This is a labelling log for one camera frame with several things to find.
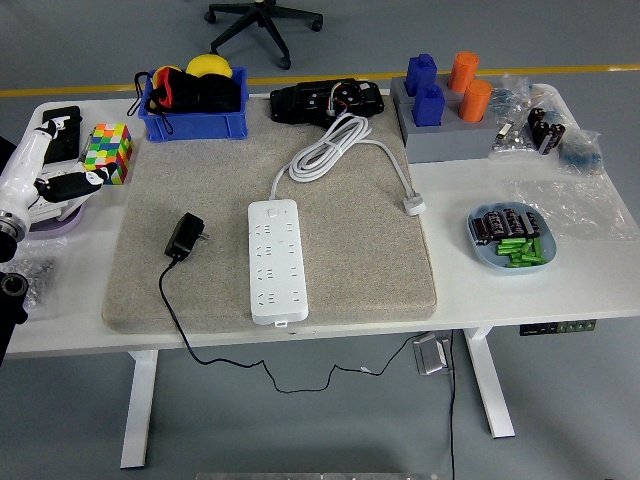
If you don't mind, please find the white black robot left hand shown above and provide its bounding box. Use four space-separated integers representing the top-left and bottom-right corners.
0 115 110 221

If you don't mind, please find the black power adapter with cord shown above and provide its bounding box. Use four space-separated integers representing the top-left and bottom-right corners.
158 212 436 396

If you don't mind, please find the white power strip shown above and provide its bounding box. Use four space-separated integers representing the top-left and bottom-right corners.
247 198 310 330

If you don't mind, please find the black smartphone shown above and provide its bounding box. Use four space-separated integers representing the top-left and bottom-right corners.
40 105 83 164

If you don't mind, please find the large white socket panel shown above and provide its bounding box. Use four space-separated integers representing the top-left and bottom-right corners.
27 167 69 221

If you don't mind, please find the purple plate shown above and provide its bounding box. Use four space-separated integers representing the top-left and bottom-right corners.
27 202 86 235

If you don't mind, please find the multicoloured puzzle cube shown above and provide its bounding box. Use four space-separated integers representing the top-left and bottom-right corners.
83 122 135 186

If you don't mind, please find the clear bubble wrap bag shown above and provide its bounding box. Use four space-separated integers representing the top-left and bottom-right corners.
17 238 69 314

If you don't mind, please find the blue plastic bin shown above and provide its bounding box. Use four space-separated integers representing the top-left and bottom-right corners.
137 66 250 143

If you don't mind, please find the yellow ball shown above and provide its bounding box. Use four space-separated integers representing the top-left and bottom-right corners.
186 53 234 80

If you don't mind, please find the white table leg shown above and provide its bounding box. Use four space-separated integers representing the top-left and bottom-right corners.
119 349 160 470
462 327 516 440

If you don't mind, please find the black office chair base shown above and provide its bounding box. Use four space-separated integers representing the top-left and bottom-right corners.
203 0 325 71

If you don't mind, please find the black electronic device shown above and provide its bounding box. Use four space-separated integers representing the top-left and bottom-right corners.
269 78 386 125

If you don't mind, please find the grey-brown mat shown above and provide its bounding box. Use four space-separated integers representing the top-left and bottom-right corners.
102 94 439 335

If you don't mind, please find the blue plastic block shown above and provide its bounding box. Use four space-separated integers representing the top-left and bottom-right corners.
404 52 439 98
412 83 447 128

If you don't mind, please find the grey block holder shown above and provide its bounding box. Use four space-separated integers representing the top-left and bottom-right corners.
389 75 506 165

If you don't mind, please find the orange plastic cylinder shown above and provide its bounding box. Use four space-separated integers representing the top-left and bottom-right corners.
458 79 494 124
448 51 480 94

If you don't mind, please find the silver metal box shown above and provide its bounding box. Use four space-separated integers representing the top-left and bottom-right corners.
412 335 454 376

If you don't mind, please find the light blue plate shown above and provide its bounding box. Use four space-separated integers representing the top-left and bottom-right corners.
466 201 558 275

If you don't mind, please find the clear bag of metal parts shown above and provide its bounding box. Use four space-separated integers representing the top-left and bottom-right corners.
488 119 539 161

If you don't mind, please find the clear bag of small parts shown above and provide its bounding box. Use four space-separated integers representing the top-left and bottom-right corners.
492 73 540 114

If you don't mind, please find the clear bag of black capacitors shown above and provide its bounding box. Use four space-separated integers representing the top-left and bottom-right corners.
527 104 569 156

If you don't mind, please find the empty clear plastic bag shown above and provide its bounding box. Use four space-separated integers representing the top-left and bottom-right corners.
504 174 636 241

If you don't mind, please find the clear bag of blue parts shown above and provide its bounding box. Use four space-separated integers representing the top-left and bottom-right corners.
557 128 604 176

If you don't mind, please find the black table control panel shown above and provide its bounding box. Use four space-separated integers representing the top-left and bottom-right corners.
518 318 598 337

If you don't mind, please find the black red drawstring pouch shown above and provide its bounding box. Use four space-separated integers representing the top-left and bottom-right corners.
133 64 242 136

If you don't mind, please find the white power strip cable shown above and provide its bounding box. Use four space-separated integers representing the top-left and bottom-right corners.
269 112 427 217

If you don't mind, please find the black hanging cable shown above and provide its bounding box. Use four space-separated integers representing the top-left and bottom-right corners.
447 329 457 480

